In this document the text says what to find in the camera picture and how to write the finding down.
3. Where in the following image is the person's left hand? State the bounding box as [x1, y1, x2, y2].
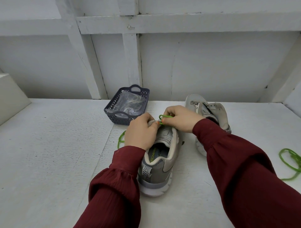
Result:
[124, 112, 161, 151]

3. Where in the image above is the person's right hand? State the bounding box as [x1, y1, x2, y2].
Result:
[159, 105, 207, 134]

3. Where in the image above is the green shoelace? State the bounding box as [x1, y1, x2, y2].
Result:
[278, 148, 301, 181]
[117, 114, 175, 150]

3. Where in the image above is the grey mesh shoe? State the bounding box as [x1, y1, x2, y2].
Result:
[185, 94, 232, 158]
[136, 121, 184, 197]

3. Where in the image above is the person's left forearm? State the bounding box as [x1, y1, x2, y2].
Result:
[74, 145, 146, 228]

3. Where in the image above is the person's right forearm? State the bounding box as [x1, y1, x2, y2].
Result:
[192, 118, 301, 228]

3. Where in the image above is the clear plastic bag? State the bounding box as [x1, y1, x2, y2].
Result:
[113, 91, 147, 117]

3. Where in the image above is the dark plastic lattice basket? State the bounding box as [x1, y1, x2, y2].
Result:
[104, 84, 151, 126]

